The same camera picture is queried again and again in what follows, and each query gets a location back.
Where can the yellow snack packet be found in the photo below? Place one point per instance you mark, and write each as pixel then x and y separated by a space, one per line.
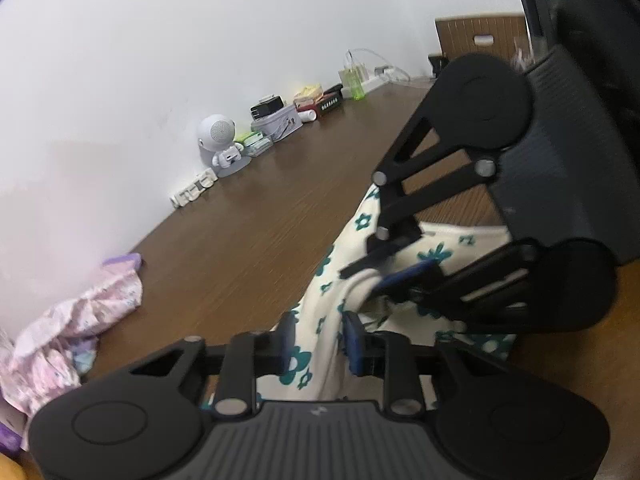
pixel 308 95

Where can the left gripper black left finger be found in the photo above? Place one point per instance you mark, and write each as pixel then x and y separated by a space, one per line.
pixel 273 350

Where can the white round robot toy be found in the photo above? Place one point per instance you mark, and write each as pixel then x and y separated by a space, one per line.
pixel 216 136

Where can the green plastic cup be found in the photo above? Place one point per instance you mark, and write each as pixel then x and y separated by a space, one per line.
pixel 354 75

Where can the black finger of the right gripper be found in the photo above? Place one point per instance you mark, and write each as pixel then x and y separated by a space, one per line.
pixel 384 243
pixel 416 284

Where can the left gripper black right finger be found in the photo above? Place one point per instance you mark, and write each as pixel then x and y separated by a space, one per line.
pixel 365 351

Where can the white power strip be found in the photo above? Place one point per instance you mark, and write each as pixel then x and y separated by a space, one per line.
pixel 382 75

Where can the brown cardboard panel with handle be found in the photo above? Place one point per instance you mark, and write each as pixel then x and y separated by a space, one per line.
pixel 501 35

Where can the pink patterned folded garment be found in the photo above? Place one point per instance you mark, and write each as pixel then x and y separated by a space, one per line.
pixel 48 357

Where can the white letter blocks ornament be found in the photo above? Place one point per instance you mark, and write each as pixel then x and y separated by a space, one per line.
pixel 202 182

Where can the green white packet stack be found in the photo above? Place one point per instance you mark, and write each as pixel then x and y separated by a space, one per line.
pixel 254 143

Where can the black small device on tin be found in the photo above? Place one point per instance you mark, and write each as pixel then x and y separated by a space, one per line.
pixel 266 106

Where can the cream cloth with teal flowers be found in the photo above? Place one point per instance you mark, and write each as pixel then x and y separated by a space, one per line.
pixel 319 370

